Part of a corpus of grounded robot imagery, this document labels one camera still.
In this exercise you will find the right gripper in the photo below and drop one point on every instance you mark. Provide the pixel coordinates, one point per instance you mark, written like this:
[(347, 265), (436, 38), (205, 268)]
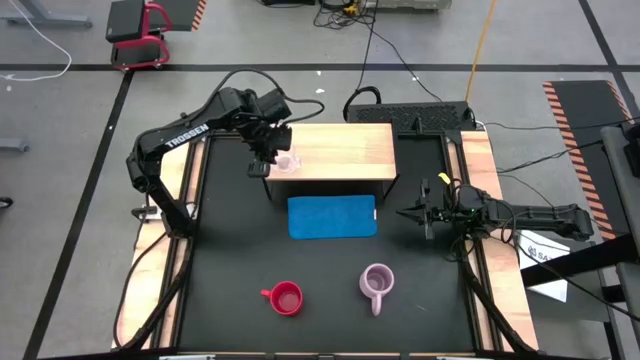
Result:
[(442, 214)]

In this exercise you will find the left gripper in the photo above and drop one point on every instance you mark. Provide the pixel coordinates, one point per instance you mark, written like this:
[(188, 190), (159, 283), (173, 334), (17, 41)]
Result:
[(262, 142)]

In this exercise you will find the clear glass cup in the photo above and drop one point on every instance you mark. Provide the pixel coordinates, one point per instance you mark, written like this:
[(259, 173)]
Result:
[(287, 162)]

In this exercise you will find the pink ribbed ceramic mug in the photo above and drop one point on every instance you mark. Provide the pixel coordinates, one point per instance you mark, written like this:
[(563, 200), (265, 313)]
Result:
[(376, 280)]

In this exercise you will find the red plastic mug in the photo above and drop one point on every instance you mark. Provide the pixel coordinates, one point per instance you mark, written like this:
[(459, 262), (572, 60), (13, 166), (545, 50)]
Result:
[(287, 299)]

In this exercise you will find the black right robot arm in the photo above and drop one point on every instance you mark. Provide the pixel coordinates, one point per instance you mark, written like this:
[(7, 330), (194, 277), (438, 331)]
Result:
[(540, 215)]

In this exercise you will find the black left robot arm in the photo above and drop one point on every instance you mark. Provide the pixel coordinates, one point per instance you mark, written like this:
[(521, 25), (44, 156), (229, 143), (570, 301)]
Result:
[(170, 140)]

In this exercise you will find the yellow tape tag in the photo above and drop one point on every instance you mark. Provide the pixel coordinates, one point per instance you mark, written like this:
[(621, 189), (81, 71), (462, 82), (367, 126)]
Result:
[(444, 178)]

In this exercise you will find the blue towel cloth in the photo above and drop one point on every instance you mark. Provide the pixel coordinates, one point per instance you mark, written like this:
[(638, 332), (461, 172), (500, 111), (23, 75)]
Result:
[(332, 216)]

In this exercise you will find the black perforated computer case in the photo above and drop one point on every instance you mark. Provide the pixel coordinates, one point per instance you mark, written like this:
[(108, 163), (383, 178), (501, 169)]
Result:
[(410, 116)]

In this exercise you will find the wooden side board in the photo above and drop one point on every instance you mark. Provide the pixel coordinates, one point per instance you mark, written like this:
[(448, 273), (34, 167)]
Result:
[(145, 280), (500, 280)]

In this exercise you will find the white paper sheet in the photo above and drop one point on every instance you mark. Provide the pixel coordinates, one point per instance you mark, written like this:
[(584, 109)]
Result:
[(540, 257)]

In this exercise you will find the black orange striped mat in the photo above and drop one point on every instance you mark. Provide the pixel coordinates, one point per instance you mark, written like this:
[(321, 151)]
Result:
[(182, 12), (585, 115)]

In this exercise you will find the red black step stool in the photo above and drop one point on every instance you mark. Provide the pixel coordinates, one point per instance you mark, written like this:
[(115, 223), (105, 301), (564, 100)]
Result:
[(130, 20)]

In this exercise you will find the grey power strip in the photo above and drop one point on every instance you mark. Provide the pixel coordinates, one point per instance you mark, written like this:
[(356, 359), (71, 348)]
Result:
[(410, 4)]

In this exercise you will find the grey desk leg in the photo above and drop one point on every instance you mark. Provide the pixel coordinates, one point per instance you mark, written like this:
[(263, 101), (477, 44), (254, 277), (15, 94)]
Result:
[(50, 21)]

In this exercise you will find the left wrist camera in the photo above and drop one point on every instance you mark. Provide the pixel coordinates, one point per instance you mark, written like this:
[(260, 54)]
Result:
[(272, 105)]

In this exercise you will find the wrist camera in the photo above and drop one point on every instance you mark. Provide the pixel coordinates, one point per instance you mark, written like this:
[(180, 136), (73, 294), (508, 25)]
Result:
[(272, 105), (470, 198)]

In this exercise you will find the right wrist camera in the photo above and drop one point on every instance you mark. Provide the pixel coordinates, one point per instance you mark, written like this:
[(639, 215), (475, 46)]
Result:
[(470, 198)]

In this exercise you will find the wooden shelf with black frame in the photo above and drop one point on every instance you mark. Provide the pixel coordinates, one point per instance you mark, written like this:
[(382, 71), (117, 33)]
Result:
[(345, 150)]

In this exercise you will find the black aluminium table frame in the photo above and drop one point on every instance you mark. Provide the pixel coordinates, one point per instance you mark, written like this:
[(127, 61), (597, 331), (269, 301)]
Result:
[(430, 136)]

